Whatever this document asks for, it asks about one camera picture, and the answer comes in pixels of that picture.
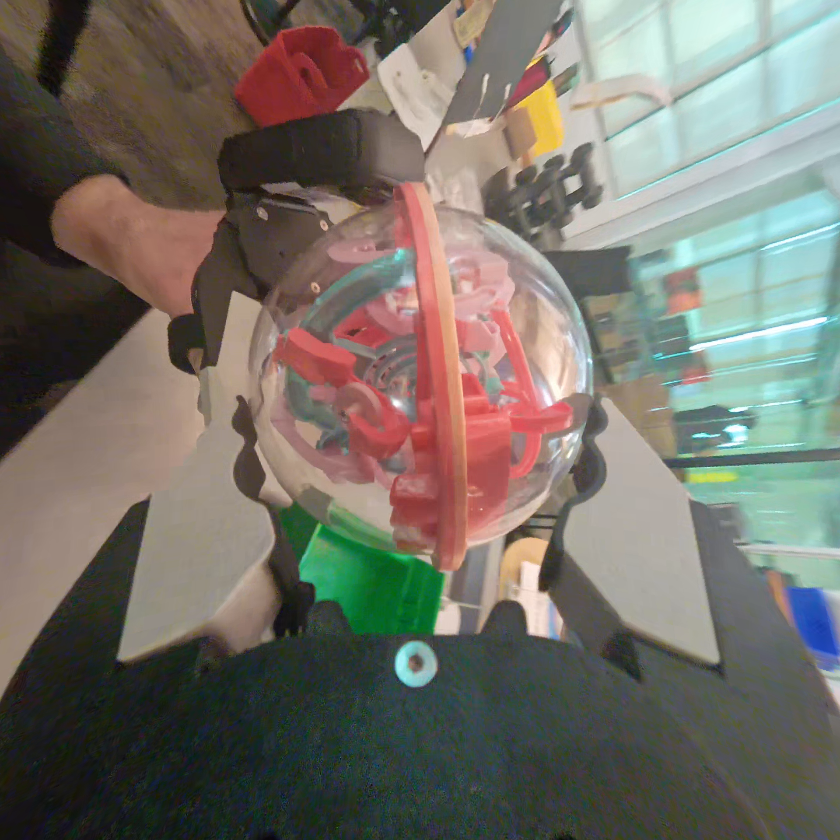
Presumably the red plastic bin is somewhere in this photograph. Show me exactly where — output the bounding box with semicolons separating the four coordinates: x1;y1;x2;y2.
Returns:
234;25;370;130

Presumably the black dumbbell rack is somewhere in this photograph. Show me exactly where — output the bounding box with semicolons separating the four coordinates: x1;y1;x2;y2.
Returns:
482;141;606;232

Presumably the clear red maze ball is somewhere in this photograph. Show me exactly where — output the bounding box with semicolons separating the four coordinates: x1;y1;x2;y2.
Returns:
249;182;595;571

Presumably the person's left hand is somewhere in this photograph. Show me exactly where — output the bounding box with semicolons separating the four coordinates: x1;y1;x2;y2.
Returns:
52;176;227;320

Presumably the black flat panel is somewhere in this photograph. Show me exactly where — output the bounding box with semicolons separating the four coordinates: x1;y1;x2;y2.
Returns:
541;246;632;298

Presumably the green plastic bin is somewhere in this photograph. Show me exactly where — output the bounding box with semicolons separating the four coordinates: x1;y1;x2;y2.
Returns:
279;505;448;636

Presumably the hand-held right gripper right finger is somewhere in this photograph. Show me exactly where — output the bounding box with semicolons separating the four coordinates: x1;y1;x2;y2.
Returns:
538;392;724;681

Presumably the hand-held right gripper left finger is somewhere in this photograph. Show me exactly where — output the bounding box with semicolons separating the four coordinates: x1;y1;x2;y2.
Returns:
117;395;316;662

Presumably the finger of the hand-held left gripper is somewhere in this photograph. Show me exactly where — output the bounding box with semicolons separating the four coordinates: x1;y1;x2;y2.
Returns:
196;290;265;429

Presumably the yellow plastic bin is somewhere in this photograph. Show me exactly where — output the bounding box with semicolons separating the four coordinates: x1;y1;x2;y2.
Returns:
517;77;567;157

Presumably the blue plastic bin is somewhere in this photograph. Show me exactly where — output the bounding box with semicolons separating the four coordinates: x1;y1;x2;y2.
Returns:
784;586;840;652

